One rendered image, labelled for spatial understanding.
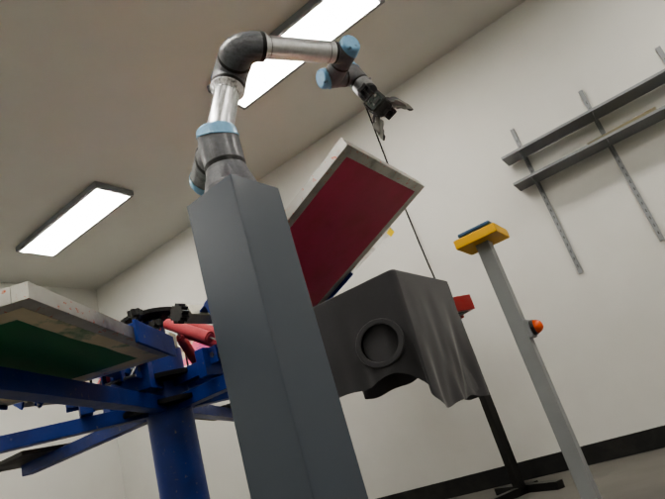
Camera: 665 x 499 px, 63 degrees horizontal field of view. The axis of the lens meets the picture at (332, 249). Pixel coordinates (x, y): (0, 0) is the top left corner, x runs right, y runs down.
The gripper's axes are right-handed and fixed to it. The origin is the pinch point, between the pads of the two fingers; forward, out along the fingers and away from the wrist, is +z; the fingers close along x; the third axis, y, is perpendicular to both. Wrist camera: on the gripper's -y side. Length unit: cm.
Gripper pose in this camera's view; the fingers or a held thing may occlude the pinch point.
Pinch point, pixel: (399, 126)
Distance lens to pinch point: 201.4
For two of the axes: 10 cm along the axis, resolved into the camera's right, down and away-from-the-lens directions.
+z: 5.0, 7.3, -4.6
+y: -5.6, -1.3, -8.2
